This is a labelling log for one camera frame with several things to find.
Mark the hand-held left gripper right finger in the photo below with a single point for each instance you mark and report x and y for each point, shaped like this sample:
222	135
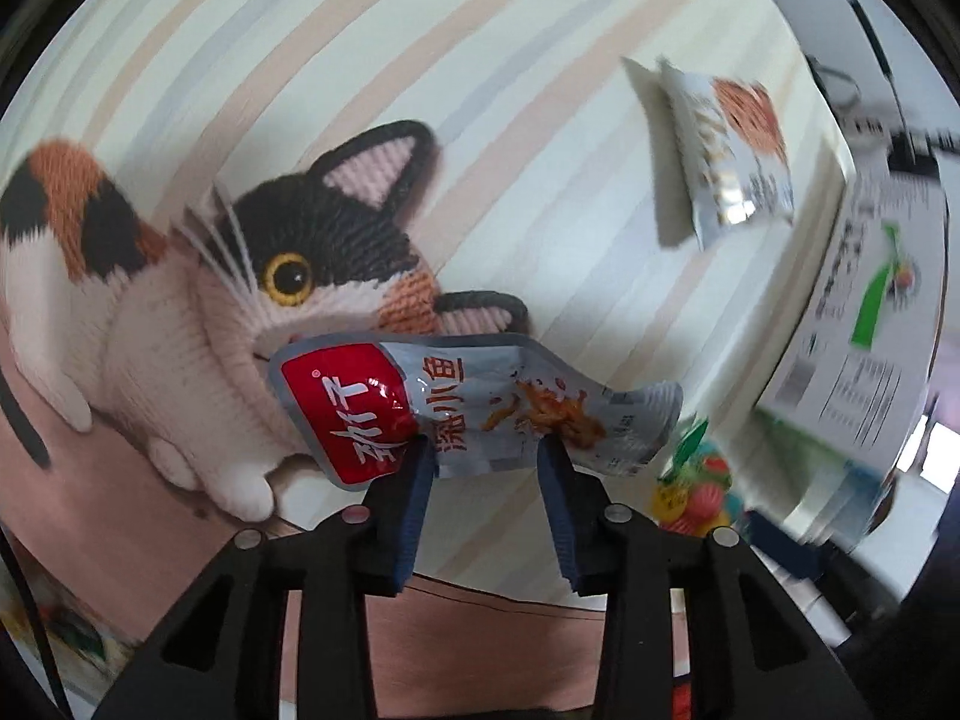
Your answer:
559	514

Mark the silver snack packet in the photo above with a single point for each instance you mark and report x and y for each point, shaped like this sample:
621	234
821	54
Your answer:
731	165

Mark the grey red fish snack packet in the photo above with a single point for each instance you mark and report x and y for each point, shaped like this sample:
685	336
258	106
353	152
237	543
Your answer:
480	405

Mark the striped cat printed blanket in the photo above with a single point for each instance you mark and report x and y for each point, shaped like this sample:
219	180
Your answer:
450	90

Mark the colourful fruit print packet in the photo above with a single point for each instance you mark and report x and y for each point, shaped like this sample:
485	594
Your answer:
690	495

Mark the white box with green print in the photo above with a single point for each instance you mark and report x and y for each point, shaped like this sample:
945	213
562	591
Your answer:
855	360

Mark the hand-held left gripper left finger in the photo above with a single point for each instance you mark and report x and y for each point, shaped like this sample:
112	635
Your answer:
416	499

